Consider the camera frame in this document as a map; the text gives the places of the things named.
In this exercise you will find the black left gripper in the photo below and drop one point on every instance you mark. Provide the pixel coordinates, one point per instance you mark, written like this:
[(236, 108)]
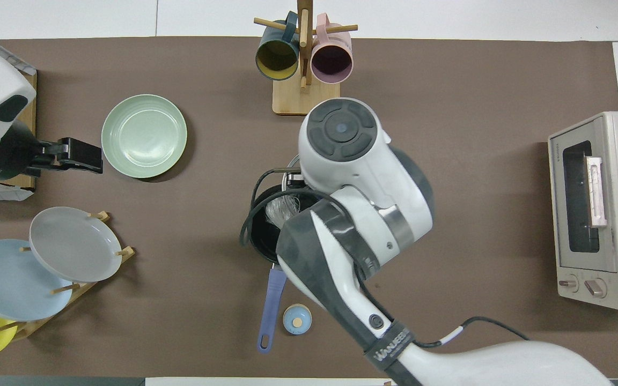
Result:
[(81, 155)]

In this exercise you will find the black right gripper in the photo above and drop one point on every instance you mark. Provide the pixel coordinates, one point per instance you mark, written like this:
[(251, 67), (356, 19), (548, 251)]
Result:
[(297, 181)]

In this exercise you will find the glass lid with purple knob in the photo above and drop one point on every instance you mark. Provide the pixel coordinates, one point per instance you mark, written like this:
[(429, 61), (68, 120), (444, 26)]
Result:
[(291, 162)]

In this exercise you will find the white plastic bag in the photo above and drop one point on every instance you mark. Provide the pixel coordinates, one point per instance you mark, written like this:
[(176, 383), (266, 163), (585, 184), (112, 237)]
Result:
[(283, 210)]

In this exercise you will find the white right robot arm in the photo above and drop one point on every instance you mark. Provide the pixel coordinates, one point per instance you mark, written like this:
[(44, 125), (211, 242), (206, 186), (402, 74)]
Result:
[(373, 187)]

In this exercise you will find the green plate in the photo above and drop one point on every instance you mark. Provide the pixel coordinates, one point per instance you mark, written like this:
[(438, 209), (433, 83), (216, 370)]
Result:
[(144, 135)]

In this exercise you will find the grey plate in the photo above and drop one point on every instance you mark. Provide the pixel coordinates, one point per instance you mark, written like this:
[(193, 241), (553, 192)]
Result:
[(75, 244)]

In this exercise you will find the light blue plate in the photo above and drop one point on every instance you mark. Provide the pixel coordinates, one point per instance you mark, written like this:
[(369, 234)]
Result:
[(8, 281)]

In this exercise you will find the wooden plate rack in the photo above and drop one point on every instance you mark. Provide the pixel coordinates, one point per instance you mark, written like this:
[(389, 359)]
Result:
[(35, 326)]

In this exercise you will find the wooden mug tree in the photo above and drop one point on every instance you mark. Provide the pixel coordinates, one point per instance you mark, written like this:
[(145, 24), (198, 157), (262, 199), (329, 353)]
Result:
[(293, 99)]

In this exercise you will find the pink mug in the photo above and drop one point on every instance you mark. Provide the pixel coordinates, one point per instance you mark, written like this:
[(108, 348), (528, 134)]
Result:
[(332, 61)]

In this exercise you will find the dark teal mug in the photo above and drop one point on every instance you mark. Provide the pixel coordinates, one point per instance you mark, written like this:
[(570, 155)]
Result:
[(277, 56)]

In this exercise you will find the brown table mat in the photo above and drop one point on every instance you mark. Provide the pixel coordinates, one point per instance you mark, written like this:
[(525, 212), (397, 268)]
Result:
[(502, 161)]

